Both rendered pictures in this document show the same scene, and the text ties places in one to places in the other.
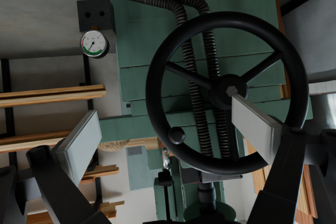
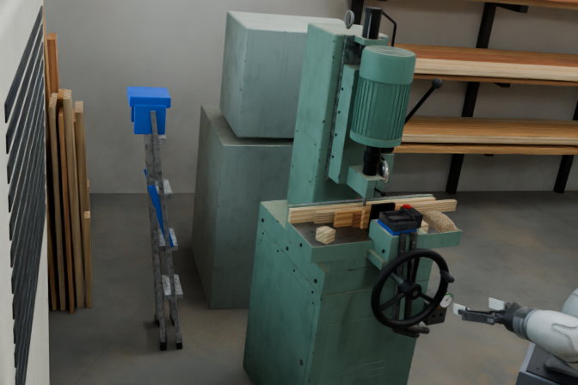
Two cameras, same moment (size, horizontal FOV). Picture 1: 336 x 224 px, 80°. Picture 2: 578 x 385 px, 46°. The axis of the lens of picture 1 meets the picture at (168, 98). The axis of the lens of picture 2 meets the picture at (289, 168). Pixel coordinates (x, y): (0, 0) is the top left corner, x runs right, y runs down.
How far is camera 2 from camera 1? 2.07 m
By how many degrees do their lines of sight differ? 33
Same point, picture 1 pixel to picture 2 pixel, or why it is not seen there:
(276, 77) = (330, 277)
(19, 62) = (432, 186)
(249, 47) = (343, 297)
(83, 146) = (498, 306)
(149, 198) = not seen: outside the picture
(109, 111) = not seen: hidden behind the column
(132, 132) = (433, 238)
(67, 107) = not seen: hidden behind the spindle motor
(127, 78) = (427, 273)
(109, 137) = (448, 235)
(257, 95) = (347, 264)
